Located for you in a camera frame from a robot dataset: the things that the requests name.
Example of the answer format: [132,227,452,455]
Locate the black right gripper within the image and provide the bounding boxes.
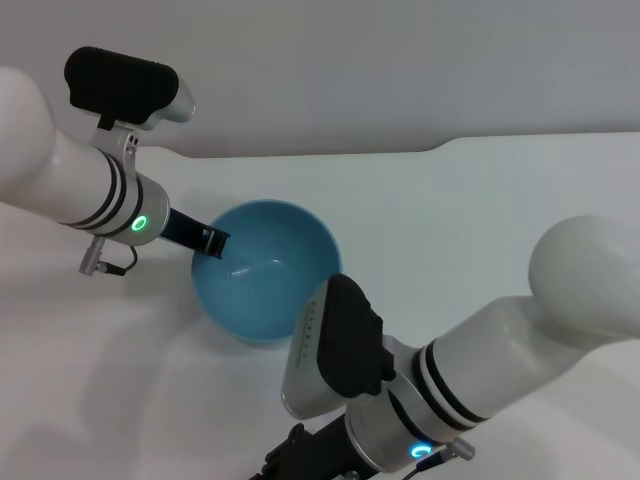
[248,413,362,480]

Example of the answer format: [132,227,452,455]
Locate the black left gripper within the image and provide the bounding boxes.
[159,208,233,262]

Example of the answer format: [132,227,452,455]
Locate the blue bowl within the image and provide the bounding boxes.
[190,199,344,347]

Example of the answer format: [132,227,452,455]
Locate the left arm cable silver plug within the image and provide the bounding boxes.
[77,236,139,278]

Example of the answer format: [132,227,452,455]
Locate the arm cable silver plug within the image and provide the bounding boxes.
[77,236,139,278]
[397,436,479,480]

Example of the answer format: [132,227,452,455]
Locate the right arm cable silver plug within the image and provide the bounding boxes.
[397,436,479,480]

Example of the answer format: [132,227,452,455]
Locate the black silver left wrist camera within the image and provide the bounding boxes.
[64,45,197,133]

